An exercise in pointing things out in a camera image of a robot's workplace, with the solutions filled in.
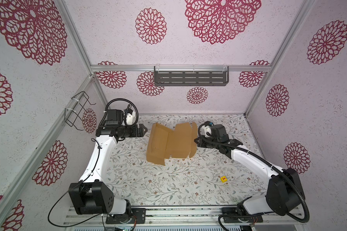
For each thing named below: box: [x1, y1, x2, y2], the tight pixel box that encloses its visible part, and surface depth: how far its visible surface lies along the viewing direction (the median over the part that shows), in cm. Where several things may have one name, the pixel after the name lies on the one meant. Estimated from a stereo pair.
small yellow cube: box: [220, 175, 228, 183], surface depth 87 cm
